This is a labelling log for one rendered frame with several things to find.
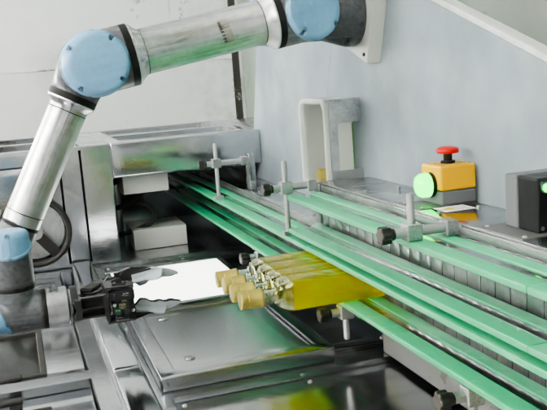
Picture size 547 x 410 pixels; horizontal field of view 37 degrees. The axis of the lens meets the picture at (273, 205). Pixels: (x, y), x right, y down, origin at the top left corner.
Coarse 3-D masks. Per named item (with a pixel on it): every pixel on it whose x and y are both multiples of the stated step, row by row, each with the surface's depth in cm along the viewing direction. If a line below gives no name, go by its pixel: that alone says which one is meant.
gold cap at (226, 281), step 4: (232, 276) 159; (236, 276) 159; (240, 276) 159; (244, 276) 159; (224, 280) 158; (228, 280) 158; (232, 280) 158; (236, 280) 158; (240, 280) 158; (244, 280) 158; (224, 284) 158; (228, 284) 157; (232, 284) 158; (224, 288) 158; (228, 288) 157; (224, 292) 159; (228, 292) 158
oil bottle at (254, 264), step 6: (294, 252) 171; (300, 252) 170; (306, 252) 170; (258, 258) 168; (264, 258) 168; (270, 258) 167; (276, 258) 167; (282, 258) 166; (288, 258) 166; (294, 258) 166; (252, 264) 165; (258, 264) 164; (252, 270) 164
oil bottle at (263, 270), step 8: (312, 256) 166; (264, 264) 162; (272, 264) 162; (280, 264) 161; (288, 264) 161; (296, 264) 160; (304, 264) 161; (256, 272) 161; (264, 272) 159; (264, 280) 159
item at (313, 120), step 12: (300, 108) 199; (312, 108) 200; (324, 108) 184; (300, 120) 200; (312, 120) 201; (324, 120) 185; (300, 132) 201; (312, 132) 201; (324, 132) 185; (300, 144) 202; (312, 144) 201; (324, 144) 202; (312, 156) 202; (324, 156) 203; (312, 168) 202
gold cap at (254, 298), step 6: (240, 294) 147; (246, 294) 147; (252, 294) 147; (258, 294) 147; (264, 294) 148; (240, 300) 147; (246, 300) 147; (252, 300) 147; (258, 300) 147; (264, 300) 148; (240, 306) 148; (246, 306) 147; (252, 306) 147; (258, 306) 148; (264, 306) 148
